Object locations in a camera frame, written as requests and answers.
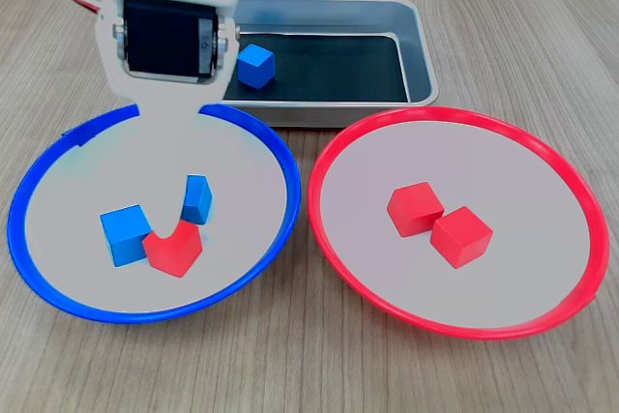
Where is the blue cube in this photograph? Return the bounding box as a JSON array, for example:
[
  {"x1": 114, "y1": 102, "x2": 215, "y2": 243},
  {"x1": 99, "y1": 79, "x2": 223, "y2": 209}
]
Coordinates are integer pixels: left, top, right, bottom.
[
  {"x1": 99, "y1": 204, "x2": 155, "y2": 268},
  {"x1": 181, "y1": 174, "x2": 214, "y2": 226},
  {"x1": 236, "y1": 43, "x2": 276, "y2": 91}
]

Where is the blue-rimmed white plate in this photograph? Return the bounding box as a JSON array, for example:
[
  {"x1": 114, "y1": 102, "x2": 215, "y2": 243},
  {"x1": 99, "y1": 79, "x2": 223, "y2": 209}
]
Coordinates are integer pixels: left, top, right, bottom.
[{"x1": 7, "y1": 102, "x2": 302, "y2": 325}]

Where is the red-rimmed white plate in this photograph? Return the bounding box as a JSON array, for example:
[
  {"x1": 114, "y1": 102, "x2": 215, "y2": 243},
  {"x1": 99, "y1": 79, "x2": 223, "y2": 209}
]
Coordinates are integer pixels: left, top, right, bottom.
[{"x1": 307, "y1": 105, "x2": 610, "y2": 340}]

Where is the steel tray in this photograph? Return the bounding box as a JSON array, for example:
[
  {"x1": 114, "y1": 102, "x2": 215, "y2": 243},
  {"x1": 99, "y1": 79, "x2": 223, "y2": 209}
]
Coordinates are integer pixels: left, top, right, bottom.
[{"x1": 220, "y1": 0, "x2": 440, "y2": 129}]

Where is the red cube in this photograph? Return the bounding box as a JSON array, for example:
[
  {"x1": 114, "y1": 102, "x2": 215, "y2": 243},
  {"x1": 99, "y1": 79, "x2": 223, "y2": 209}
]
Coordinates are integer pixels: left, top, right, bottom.
[
  {"x1": 142, "y1": 219, "x2": 204, "y2": 280},
  {"x1": 429, "y1": 205, "x2": 494, "y2": 270},
  {"x1": 385, "y1": 181, "x2": 446, "y2": 239}
]

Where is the black tray mat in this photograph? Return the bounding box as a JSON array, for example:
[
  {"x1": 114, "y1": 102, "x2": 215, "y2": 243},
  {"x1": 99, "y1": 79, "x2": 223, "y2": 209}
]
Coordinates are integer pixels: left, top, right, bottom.
[{"x1": 221, "y1": 31, "x2": 410, "y2": 103}]

